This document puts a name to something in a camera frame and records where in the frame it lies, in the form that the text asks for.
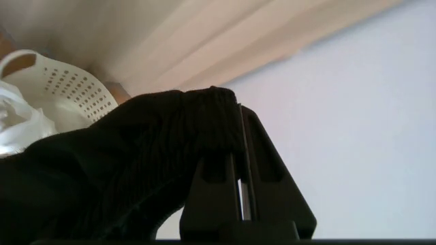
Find beige curtain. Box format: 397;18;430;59
0;0;408;99

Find white garment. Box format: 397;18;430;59
0;80;59;159

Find black shorts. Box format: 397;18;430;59
0;85;247;242

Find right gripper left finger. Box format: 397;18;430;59
179;152;244;241

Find white laundry basket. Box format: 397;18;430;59
0;49;120;134

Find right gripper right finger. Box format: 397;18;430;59
238;104;318;240

